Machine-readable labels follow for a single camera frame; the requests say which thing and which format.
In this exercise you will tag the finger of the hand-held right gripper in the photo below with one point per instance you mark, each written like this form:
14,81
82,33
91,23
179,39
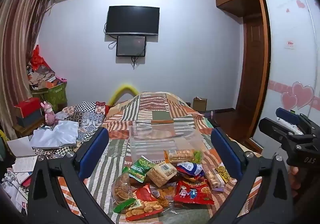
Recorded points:
287,115
272,126

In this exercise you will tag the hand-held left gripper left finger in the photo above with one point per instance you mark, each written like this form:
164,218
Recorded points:
93,154

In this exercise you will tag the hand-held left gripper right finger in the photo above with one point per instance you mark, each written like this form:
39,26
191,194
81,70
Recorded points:
226,151

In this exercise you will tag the long clear biscuit pack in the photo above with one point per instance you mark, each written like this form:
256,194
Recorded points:
212,177

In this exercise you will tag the blue red white snack packet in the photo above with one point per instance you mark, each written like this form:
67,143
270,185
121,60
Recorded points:
190,169

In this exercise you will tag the clear bag of round crisps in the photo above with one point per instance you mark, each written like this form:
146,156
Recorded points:
121,189

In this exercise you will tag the red packet with cartoon figures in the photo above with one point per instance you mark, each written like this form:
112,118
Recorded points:
193,191

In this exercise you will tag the clear plastic storage container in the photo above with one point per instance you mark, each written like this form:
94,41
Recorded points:
160,139

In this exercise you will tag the red green rice cracker packet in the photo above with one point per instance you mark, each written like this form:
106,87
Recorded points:
142,205

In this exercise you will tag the clear bag of orange fried snacks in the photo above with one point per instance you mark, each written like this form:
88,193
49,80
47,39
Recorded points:
163,194

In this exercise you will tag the person's right hand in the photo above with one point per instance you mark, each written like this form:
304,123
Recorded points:
295,176

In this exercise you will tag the yellow snack packet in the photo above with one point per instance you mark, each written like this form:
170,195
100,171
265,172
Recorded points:
223,174

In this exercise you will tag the checkered patchwork quilt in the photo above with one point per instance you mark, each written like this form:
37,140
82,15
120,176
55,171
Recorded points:
87,114

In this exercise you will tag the white cloth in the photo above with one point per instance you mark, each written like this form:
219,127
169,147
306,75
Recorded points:
57,134

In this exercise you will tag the cracker pack with orange ends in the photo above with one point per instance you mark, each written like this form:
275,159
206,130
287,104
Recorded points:
181,156

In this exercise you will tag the green pea packet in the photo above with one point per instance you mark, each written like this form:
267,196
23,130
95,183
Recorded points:
136,172
143,164

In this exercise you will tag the brown cardboard box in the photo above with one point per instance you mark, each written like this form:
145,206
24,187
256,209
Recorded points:
199,104

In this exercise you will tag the white sliding door with hearts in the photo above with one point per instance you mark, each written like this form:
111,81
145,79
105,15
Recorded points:
292,59

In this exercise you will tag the pink rabbit toy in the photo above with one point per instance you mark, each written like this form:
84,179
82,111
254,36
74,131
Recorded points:
48,114

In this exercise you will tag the brown wooden door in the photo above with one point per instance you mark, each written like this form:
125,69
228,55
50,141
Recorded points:
253,64

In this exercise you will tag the green storage box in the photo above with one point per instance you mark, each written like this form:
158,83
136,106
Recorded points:
56,96

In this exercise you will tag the stack of loose papers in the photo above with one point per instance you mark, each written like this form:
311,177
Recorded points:
25,164

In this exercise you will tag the yellow curved tube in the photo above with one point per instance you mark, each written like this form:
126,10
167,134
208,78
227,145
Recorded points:
122,89

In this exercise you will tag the grey box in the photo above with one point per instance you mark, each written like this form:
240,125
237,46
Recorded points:
30,119

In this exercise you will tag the white notebook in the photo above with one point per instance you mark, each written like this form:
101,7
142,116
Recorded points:
20,146

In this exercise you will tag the patchwork striped blanket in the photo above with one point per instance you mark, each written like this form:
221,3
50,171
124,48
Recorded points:
155,106

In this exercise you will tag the red box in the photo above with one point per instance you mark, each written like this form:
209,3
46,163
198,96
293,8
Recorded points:
27,106

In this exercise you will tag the pile of printed paper bags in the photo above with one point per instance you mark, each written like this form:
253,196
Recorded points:
42,76

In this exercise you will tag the red plastic bag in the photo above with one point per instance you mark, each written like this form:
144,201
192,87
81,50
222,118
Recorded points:
38,59

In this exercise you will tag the striped brown curtain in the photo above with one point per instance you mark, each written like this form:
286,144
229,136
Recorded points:
20,39

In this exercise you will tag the small black wall monitor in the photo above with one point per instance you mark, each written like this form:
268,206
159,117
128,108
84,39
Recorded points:
131,46

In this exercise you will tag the black wall television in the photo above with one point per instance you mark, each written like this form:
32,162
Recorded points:
132,20

